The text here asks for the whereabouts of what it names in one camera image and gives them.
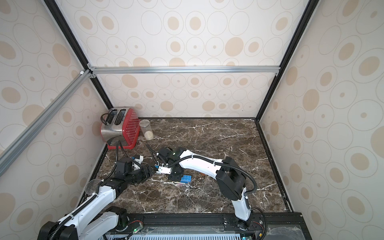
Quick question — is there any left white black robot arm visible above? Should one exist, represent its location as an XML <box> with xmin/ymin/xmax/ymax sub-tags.
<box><xmin>38</xmin><ymin>157</ymin><xmax>157</xmax><ymax>240</ymax></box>

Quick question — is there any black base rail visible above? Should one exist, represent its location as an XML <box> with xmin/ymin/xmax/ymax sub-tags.
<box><xmin>101</xmin><ymin>212</ymin><xmax>312</xmax><ymax>240</ymax></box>

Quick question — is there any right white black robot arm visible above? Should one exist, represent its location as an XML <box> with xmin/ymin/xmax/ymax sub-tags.
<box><xmin>154</xmin><ymin>147</ymin><xmax>258</xmax><ymax>222</ymax></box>

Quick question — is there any horizontal aluminium back rail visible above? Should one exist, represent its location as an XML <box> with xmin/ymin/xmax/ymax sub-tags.
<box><xmin>90</xmin><ymin>66</ymin><xmax>280</xmax><ymax>74</ymax></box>

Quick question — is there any clear glass with powder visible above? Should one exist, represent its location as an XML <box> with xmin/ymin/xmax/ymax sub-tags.
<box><xmin>139</xmin><ymin>120</ymin><xmax>154</xmax><ymax>141</ymax></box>

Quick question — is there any left aluminium side rail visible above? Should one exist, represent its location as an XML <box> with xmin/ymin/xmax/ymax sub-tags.
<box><xmin>1</xmin><ymin>70</ymin><xmax>91</xmax><ymax>175</ymax></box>

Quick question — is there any red silver toaster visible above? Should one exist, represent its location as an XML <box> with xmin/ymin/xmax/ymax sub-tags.
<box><xmin>100</xmin><ymin>107</ymin><xmax>140</xmax><ymax>150</ymax></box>

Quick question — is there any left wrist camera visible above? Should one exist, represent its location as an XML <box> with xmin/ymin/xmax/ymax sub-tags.
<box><xmin>132</xmin><ymin>155</ymin><xmax>144</xmax><ymax>164</ymax></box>

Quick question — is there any clear plastic cup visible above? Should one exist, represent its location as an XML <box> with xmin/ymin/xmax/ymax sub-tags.
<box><xmin>85</xmin><ymin>179</ymin><xmax>103</xmax><ymax>196</ymax></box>

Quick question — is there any light blue lego brick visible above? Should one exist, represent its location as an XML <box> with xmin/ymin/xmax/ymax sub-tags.
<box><xmin>180</xmin><ymin>175</ymin><xmax>192</xmax><ymax>184</ymax></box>

